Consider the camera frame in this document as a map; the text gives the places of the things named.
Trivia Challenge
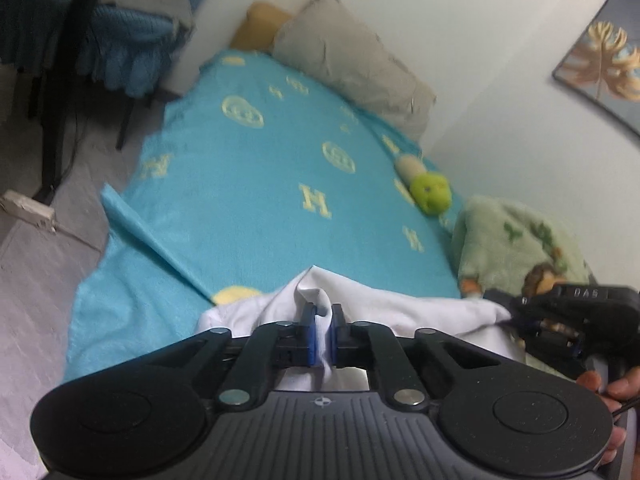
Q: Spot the white power strip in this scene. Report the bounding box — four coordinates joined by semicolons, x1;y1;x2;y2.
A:
0;190;57;233

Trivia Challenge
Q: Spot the green plush toy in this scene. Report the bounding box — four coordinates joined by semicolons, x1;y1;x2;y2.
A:
394;155;453;217

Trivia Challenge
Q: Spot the yellow cushion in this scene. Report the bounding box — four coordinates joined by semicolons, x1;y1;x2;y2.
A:
231;2;293;53

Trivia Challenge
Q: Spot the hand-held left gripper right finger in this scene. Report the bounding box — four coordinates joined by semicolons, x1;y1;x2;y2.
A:
329;304;501;408

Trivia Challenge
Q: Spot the person's right hand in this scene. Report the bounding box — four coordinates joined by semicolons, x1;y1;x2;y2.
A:
575;366;640;467

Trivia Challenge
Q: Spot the white desk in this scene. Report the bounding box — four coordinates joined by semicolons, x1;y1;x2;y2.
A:
40;0;113;201

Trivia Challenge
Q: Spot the teal patterned bed sheet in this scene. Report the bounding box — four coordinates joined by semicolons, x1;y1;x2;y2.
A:
64;50;463;386

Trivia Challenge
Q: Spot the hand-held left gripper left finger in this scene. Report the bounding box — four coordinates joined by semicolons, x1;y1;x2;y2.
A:
145;302;326;408

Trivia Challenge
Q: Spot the white garment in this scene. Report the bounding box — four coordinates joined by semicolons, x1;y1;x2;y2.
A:
194;265;513;393

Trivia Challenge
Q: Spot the grey folded cloth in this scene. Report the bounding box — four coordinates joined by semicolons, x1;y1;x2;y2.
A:
102;0;196;31

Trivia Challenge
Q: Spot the green printed blanket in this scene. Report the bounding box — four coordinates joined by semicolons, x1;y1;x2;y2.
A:
452;195;593;301

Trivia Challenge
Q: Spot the grey pillow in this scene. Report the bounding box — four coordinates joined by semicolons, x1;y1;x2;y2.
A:
272;0;437;141

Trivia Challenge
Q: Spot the leaf wall picture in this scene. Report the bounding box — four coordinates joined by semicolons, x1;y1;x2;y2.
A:
552;0;640;138

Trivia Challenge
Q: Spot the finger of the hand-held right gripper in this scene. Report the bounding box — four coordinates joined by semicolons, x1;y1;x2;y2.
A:
482;287;548;348

